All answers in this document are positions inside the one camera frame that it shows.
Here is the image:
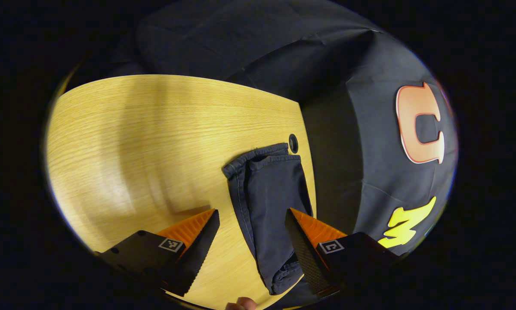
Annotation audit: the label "black jeans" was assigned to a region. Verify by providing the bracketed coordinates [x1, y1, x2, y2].
[222, 143, 323, 309]

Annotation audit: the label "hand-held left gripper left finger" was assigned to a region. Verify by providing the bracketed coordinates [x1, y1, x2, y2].
[95, 208, 221, 298]

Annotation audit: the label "black backdrop cloth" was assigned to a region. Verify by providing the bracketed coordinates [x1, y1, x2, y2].
[111, 0, 459, 260]

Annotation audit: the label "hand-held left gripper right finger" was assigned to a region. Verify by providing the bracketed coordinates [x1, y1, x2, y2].
[284, 208, 399, 299]

